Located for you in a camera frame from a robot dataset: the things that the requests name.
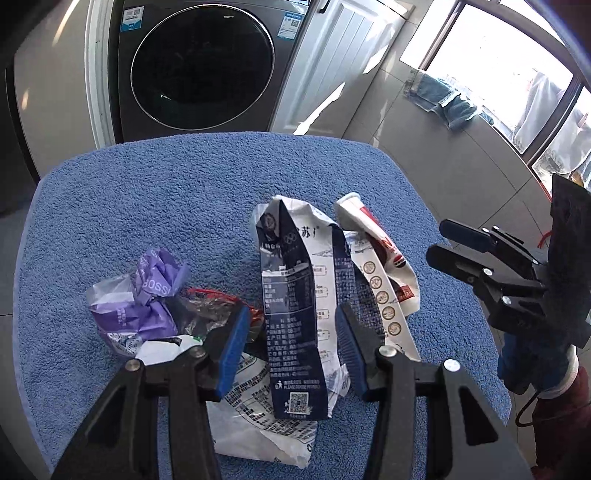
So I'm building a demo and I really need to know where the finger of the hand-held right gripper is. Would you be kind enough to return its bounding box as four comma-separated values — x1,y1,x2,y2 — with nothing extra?
439,219,541,278
425,244,550,331

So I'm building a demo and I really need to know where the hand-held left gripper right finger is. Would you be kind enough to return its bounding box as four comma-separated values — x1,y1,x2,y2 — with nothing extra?
335,302,534,480

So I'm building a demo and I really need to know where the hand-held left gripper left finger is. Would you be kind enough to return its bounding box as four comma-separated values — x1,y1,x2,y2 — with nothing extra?
51,305,252,480

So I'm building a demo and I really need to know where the clear wrapper with red trim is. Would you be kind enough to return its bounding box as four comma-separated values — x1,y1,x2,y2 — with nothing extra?
173,287,266,356

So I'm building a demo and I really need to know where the white and red paper wrapper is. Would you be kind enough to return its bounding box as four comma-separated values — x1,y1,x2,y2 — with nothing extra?
333,192,421,361

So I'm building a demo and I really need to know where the white printed plastic package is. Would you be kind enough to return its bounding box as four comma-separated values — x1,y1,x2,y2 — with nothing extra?
136,335,352,469

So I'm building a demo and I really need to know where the navy and white milk carton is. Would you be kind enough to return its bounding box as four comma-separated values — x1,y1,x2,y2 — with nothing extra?
252,195,352,420

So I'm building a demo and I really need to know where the purple plastic bag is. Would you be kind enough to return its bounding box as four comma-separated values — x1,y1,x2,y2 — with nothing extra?
85,248,190,361

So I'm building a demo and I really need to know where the person's right forearm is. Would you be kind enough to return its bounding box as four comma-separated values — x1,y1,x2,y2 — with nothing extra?
531,359,591,480

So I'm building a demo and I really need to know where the person's right hand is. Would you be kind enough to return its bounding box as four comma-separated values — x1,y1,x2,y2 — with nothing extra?
498,331,574,396

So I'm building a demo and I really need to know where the grey hanging garment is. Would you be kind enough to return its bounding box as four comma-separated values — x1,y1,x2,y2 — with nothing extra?
512,69,591,155

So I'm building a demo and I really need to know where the blue terry towel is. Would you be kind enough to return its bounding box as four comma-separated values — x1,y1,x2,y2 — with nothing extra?
13,131,511,480

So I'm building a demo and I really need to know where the window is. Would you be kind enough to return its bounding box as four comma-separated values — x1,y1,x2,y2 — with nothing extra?
399,0,591,185

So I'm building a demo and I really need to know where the white cabinet door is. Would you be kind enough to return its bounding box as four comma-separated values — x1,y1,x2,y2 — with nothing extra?
270,0,411,139

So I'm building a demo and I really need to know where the grey front-load washing machine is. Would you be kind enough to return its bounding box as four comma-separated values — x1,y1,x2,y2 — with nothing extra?
113,0,319,141

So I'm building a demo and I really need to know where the dark grey refrigerator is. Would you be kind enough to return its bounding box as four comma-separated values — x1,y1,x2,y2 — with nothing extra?
0,51,42,215

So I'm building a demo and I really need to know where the black cable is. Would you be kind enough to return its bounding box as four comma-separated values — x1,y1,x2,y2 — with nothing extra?
514,390,543,426

